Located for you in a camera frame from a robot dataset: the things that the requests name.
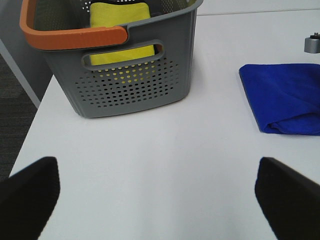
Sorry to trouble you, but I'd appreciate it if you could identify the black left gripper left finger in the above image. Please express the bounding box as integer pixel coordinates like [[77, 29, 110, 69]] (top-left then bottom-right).
[[0, 156, 61, 240]]

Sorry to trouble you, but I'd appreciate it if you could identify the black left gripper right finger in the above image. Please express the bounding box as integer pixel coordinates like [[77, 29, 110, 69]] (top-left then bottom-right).
[[254, 157, 320, 240]]

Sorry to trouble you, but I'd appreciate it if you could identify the grey metal cylinder part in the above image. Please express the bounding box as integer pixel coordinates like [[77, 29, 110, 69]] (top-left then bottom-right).
[[304, 32, 320, 54]]

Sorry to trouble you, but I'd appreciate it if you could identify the grey perforated plastic basket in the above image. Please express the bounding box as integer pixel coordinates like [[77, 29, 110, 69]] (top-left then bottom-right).
[[34, 0, 201, 118]]

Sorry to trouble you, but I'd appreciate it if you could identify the yellow folded towel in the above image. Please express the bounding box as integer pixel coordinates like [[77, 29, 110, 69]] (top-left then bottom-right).
[[90, 0, 155, 66]]

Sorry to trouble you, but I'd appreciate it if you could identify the blue folded towel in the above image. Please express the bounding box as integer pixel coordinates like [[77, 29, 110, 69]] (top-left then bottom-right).
[[239, 63, 320, 136]]

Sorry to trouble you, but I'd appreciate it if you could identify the orange basket handle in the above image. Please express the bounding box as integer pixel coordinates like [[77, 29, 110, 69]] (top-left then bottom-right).
[[19, 0, 128, 50]]

